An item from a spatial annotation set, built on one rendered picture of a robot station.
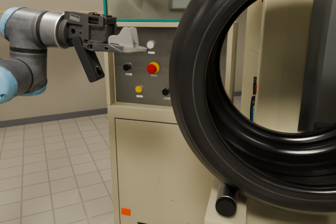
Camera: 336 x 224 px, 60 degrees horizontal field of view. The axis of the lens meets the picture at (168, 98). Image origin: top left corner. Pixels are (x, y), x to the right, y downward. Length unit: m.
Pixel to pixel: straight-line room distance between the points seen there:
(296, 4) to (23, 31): 0.72
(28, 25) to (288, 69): 0.71
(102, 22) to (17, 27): 0.23
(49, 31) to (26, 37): 0.07
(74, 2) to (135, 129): 2.78
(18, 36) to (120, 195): 0.97
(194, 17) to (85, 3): 3.44
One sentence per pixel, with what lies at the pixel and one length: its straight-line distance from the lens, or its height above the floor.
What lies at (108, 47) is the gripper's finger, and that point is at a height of 1.22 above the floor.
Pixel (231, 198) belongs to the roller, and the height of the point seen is 0.92.
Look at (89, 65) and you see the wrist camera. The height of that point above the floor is 1.17.
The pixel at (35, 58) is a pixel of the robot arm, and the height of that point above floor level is 1.19.
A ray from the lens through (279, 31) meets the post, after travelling 0.92.
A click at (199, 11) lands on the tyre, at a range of 0.55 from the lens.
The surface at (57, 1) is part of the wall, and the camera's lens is 3.91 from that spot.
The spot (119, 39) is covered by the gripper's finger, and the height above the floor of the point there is 1.24.
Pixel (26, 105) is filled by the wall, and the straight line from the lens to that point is 4.03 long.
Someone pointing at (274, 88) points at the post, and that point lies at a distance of 0.94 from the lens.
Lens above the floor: 1.28
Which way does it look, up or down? 15 degrees down
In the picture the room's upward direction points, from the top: straight up
